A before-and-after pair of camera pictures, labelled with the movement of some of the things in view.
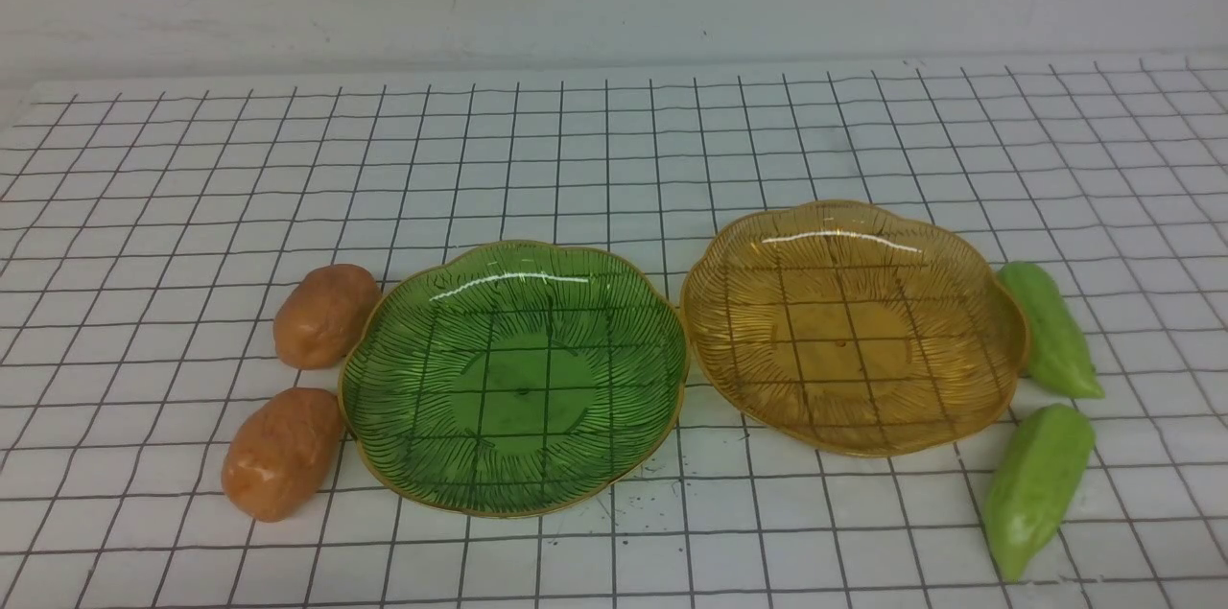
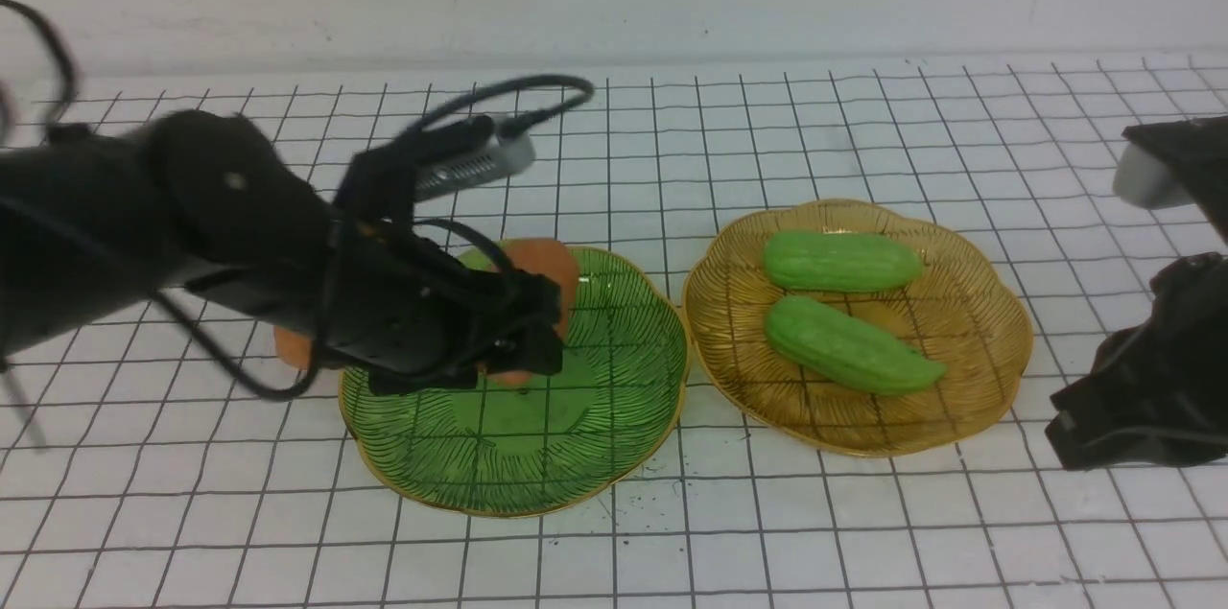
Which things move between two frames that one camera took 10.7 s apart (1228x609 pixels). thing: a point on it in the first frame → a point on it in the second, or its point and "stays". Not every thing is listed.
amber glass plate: [854, 327] stays
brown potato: [283, 453] → [556, 259]
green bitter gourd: [1058, 356] → [841, 261]
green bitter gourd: [1036, 469] → [827, 343]
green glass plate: [513, 380] stays
